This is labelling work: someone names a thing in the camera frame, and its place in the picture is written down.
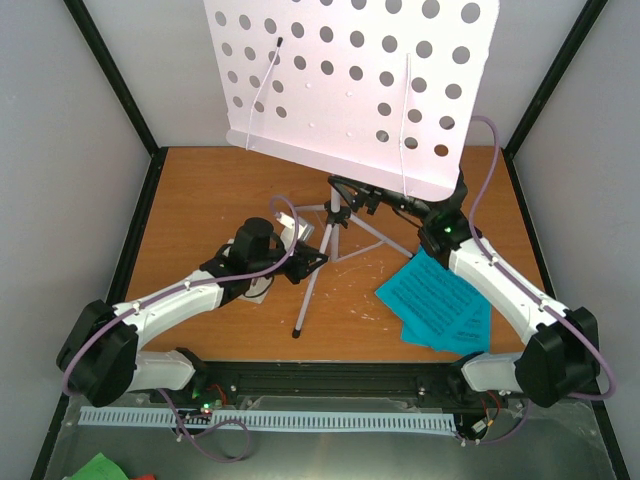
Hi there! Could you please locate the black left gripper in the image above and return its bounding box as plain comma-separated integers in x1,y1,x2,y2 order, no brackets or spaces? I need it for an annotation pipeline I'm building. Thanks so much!
249,241,327,284

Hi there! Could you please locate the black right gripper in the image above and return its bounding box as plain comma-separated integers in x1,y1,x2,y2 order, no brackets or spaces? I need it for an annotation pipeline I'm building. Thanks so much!
327,150,434,222

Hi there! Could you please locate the white metronome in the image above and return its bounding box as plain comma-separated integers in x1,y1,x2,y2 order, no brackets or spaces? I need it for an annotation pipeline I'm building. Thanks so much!
219,239,274,308

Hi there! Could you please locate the white tripod music stand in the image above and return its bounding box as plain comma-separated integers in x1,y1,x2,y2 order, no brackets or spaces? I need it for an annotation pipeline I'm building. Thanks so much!
202,0,501,340

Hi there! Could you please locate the blue sheet music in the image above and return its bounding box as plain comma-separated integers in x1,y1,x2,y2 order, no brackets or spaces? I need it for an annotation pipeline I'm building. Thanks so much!
401,299,491,356
376,252,486,324

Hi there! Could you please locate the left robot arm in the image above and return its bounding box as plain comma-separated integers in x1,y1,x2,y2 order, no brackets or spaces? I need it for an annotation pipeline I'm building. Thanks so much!
56,213,328,407

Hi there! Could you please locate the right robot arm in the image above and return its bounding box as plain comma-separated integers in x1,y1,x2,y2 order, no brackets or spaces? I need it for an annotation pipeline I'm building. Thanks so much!
328,175,601,407

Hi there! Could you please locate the red paper piece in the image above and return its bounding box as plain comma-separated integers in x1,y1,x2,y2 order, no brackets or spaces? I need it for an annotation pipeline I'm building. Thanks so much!
130,474,156,480

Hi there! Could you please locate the green paper sheet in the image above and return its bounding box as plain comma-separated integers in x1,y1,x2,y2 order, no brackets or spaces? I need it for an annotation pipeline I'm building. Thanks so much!
64,453,128,480

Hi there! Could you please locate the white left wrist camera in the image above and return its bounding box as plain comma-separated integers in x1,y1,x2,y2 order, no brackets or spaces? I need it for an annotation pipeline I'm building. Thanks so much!
276,212,315,250

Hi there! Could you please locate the black aluminium frame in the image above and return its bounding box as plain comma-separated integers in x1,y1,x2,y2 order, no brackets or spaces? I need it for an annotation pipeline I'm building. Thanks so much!
29,0,632,480

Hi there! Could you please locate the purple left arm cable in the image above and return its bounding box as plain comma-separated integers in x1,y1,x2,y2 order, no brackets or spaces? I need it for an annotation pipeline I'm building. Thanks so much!
61,194,301,459

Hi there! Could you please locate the light blue cable duct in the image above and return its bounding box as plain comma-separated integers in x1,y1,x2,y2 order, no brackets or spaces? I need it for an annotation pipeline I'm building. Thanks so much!
77,406,456,436

